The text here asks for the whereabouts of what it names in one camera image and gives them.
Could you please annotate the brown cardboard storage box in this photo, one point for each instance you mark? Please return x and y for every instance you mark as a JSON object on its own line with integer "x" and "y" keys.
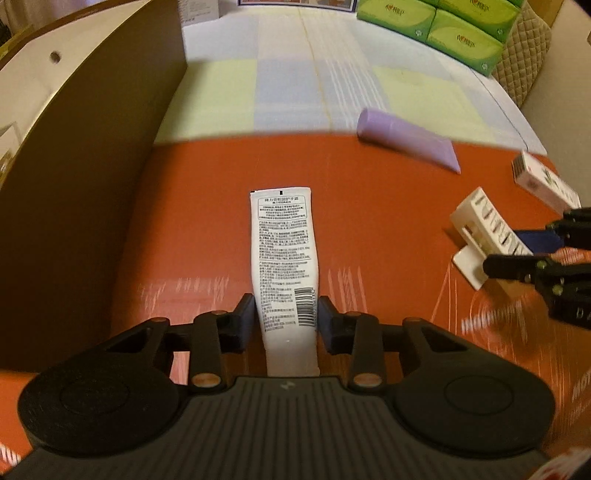
{"x": 67, "y": 199}

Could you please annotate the green tissue pack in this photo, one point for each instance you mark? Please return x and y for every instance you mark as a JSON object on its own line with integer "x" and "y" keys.
{"x": 411, "y": 18}
{"x": 464, "y": 42}

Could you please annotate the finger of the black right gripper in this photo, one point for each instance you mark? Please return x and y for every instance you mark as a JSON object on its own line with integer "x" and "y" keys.
{"x": 572, "y": 230}
{"x": 529, "y": 269}

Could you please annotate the checked pastel tablecloth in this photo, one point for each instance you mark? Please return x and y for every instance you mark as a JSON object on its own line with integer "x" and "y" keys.
{"x": 286, "y": 69}

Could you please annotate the purple cream tube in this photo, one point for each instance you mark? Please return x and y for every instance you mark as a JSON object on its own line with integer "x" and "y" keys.
{"x": 390, "y": 131}

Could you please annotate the white medicine box green bird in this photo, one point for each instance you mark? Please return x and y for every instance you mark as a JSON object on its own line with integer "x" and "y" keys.
{"x": 540, "y": 181}

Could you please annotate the white cream tube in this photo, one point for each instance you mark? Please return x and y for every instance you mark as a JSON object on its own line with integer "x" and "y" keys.
{"x": 284, "y": 264}

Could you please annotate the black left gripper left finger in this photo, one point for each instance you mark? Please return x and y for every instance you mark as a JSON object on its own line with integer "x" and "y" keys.
{"x": 209, "y": 336}

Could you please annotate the white plastic clip rack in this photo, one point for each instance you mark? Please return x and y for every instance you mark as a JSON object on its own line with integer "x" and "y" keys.
{"x": 485, "y": 232}

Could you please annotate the white product carton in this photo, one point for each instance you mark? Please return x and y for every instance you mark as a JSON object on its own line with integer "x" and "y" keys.
{"x": 197, "y": 11}

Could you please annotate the beige quilted chair back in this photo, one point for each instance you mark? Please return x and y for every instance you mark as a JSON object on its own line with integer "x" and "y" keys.
{"x": 523, "y": 55}

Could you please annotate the orange printed table mat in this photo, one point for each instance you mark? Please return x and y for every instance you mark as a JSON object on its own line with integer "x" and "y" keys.
{"x": 385, "y": 246}

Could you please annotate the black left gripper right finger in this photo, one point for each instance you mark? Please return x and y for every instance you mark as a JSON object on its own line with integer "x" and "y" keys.
{"x": 361, "y": 336}

